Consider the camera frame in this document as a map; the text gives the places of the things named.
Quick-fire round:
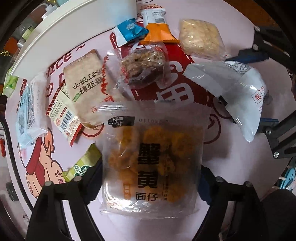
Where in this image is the grey white snack bag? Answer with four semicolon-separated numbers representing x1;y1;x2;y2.
183;61;268;143

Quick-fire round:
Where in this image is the egg yolk snack clear bag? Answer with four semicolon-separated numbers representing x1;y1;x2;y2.
98;101;210;219

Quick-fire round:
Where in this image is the soda cracker pack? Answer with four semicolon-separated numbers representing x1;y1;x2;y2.
63;49;126;129

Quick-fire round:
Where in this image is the green snack packet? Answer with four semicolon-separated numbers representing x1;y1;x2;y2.
62;143;102;182

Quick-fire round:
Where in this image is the rice cracker clear packet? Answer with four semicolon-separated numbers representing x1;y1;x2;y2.
179;19;227;61

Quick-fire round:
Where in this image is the red white barcode snack packet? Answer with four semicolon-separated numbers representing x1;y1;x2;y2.
46;81;82;147

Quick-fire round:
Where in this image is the light blue white snack packet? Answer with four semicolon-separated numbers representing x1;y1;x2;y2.
16;72;48;150

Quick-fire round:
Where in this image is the orange white snack packet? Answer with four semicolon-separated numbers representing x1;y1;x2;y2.
140;8;179;45

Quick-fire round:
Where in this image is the pink cartoon tablecloth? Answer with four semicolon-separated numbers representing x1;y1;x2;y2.
5;1;295;240

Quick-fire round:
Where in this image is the nut date clear packet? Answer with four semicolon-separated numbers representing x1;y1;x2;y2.
105;42;172;90

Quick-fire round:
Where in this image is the green tissue pack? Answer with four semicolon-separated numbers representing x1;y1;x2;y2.
2;66;18;97

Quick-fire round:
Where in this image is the blue white candy packet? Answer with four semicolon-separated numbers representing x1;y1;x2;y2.
112;18;149;47

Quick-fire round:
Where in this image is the white plastic storage tray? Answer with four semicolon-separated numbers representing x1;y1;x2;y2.
11;1;137;80

